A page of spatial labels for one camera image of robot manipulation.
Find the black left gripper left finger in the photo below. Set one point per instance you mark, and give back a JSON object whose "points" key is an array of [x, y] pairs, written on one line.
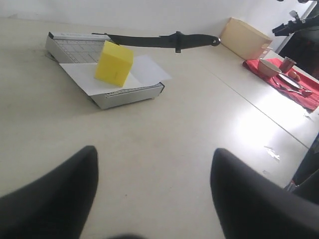
{"points": [[56, 205]]}

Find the red apple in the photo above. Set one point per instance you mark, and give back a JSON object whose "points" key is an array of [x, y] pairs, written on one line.
{"points": [[294, 75]]}

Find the beige bowl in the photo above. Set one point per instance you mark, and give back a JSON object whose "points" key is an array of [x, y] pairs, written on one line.
{"points": [[268, 69]]}

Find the white plate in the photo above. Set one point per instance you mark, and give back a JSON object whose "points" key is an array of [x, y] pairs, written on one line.
{"points": [[289, 81]]}

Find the beige storage box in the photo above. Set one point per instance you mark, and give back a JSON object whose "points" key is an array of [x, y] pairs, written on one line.
{"points": [[244, 40]]}

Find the grey paper cutter base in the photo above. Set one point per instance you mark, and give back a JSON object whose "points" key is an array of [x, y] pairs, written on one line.
{"points": [[78, 55]]}

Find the metal spoon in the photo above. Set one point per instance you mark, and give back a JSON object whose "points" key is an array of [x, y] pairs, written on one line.
{"points": [[305, 93]]}

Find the white paper sheet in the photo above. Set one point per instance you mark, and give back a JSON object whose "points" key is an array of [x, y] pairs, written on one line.
{"points": [[144, 73]]}

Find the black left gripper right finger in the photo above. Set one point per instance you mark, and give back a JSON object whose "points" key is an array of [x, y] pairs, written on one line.
{"points": [[249, 206]]}

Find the dark metal cup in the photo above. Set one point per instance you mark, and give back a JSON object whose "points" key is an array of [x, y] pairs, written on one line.
{"points": [[287, 64]]}

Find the black camera tripod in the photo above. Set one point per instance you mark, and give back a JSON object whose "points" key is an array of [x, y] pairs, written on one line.
{"points": [[303, 33]]}

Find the red cloth mat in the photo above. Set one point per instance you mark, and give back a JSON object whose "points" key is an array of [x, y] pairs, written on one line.
{"points": [[310, 103]]}

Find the yellow foam cube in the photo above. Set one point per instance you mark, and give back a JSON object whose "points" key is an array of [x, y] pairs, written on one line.
{"points": [[114, 64]]}

